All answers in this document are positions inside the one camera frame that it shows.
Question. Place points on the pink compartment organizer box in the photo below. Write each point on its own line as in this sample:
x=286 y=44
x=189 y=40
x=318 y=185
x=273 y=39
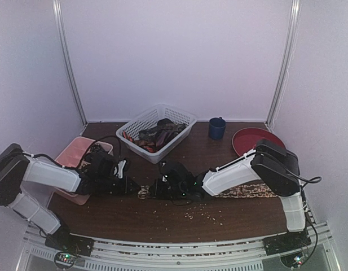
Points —
x=71 y=156

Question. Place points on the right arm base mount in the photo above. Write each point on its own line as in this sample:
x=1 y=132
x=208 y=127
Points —
x=285 y=242

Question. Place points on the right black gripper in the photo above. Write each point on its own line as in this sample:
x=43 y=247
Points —
x=158 y=188

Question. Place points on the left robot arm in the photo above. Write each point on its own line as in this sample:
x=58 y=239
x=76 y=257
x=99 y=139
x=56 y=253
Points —
x=98 y=173

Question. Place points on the paisley patterned tie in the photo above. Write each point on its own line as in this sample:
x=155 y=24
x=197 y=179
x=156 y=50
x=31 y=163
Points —
x=256 y=190

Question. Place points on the dark blue mug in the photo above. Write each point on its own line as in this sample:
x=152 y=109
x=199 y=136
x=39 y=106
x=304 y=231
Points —
x=217 y=127

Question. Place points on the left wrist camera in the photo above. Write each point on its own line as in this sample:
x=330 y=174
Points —
x=121 y=167

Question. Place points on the white perforated plastic basket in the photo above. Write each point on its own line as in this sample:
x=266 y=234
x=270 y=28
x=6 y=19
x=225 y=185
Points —
x=148 y=119

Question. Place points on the right frame post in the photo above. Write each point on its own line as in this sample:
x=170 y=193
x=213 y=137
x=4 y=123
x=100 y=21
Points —
x=285 y=63

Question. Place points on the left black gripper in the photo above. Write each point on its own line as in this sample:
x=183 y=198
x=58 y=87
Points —
x=126 y=189

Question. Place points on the aluminium front rail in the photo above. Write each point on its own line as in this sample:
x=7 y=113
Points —
x=242 y=254

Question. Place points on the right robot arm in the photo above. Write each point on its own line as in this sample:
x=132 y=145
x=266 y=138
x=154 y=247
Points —
x=274 y=165

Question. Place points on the red round plate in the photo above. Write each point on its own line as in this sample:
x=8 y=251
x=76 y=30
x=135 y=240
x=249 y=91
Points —
x=246 y=139

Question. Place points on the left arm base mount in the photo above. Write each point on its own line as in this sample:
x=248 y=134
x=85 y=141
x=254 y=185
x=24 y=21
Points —
x=74 y=245

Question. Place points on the dark ties in basket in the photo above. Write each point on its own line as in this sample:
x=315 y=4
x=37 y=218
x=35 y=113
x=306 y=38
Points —
x=154 y=139

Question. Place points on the rolled dark tie in organizer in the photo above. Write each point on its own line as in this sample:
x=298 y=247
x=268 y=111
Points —
x=99 y=148

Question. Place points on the left frame post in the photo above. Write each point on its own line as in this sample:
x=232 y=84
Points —
x=56 y=4

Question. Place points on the frame post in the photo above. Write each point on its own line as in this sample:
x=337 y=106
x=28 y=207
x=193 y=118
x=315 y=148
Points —
x=56 y=4
x=285 y=63

